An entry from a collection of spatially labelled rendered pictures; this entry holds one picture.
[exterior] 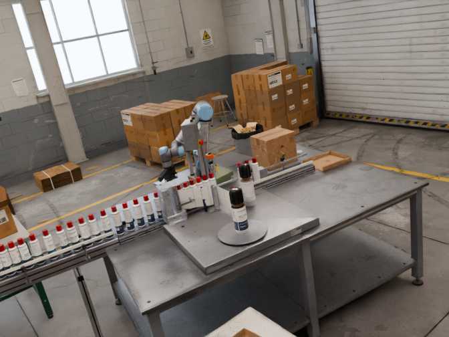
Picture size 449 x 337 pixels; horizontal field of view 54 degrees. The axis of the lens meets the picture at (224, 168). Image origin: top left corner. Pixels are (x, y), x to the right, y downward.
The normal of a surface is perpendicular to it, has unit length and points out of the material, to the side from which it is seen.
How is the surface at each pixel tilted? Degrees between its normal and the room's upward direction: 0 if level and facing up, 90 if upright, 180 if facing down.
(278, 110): 90
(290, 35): 90
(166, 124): 90
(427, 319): 0
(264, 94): 89
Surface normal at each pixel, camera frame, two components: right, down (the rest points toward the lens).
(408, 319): -0.17, -0.93
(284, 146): 0.48, 0.22
